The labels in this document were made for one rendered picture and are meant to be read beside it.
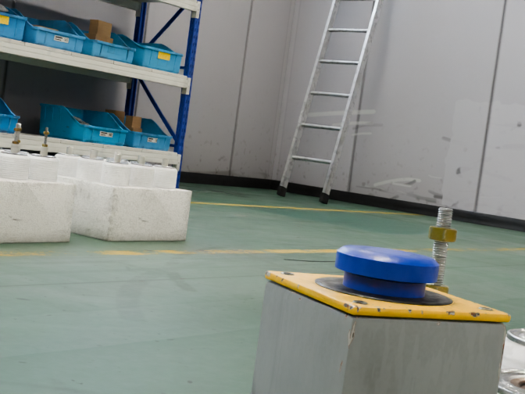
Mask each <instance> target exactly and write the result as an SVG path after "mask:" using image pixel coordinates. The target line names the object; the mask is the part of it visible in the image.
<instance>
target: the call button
mask: <svg viewBox="0 0 525 394"><path fill-rule="evenodd" d="M439 266H440V265H439V264H438V263H437V261H436V260H435V259H433V258H431V257H429V256H424V255H420V254H417V253H410V252H405V251H401V250H396V249H385V248H380V247H372V246H364V245H344V246H342V247H341V248H340V249H338V250H337V254H336V260H335V267H336V268H338V269H340V270H343V271H344V278H343V285H344V286H346V287H348V288H352V289H355V290H358V291H362V292H368V293H373V294H377V295H382V296H393V297H400V298H423V297H424V295H425V289H426V283H435V282H437V281H438V271H439Z"/></svg>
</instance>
